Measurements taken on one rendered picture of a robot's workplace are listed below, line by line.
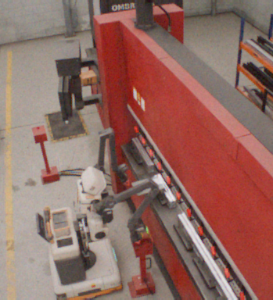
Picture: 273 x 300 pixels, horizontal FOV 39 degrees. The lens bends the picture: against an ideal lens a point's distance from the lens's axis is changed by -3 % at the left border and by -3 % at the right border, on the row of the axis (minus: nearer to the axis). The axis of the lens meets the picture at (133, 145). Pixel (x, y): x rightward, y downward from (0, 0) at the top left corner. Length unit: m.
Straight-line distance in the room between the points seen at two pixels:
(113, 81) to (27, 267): 2.21
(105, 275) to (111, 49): 2.18
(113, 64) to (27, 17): 6.33
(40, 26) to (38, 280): 7.06
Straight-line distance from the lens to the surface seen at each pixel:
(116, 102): 4.10
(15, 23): 10.09
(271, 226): 2.08
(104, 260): 4.06
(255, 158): 1.98
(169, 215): 3.60
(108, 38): 3.78
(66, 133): 6.24
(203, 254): 3.21
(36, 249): 4.66
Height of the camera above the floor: 3.52
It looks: 37 degrees down
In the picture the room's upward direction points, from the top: 4 degrees counter-clockwise
